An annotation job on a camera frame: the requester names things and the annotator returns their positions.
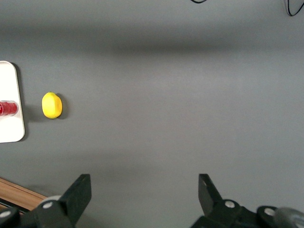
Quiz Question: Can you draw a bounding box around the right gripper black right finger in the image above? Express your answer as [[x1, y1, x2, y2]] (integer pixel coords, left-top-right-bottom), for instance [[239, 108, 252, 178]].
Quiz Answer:
[[189, 173, 278, 228]]

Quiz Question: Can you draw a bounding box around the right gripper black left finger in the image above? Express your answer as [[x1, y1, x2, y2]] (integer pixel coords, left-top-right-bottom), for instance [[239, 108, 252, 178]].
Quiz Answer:
[[0, 173, 92, 228]]

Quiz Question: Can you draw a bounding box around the beige rectangular tray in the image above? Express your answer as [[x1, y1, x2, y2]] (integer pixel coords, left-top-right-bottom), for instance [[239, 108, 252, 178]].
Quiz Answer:
[[0, 60, 26, 144]]

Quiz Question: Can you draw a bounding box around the yellow lemon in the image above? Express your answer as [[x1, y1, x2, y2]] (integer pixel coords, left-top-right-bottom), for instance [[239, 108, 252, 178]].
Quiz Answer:
[[41, 91, 63, 120]]

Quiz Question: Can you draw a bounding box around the small red bottle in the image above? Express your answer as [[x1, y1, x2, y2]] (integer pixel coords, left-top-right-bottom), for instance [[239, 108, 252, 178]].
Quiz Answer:
[[0, 99, 19, 118]]

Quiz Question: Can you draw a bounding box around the grey table cover mat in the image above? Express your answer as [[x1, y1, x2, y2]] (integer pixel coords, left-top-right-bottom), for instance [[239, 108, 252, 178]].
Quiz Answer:
[[0, 0, 304, 228]]

